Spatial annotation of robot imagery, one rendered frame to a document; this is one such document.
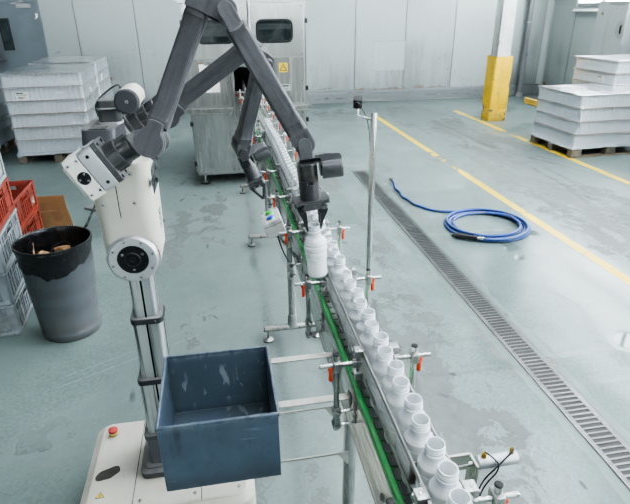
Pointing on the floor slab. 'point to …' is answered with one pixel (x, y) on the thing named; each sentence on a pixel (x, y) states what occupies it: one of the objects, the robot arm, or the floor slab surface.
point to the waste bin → (61, 282)
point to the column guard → (496, 88)
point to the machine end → (287, 27)
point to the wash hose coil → (478, 214)
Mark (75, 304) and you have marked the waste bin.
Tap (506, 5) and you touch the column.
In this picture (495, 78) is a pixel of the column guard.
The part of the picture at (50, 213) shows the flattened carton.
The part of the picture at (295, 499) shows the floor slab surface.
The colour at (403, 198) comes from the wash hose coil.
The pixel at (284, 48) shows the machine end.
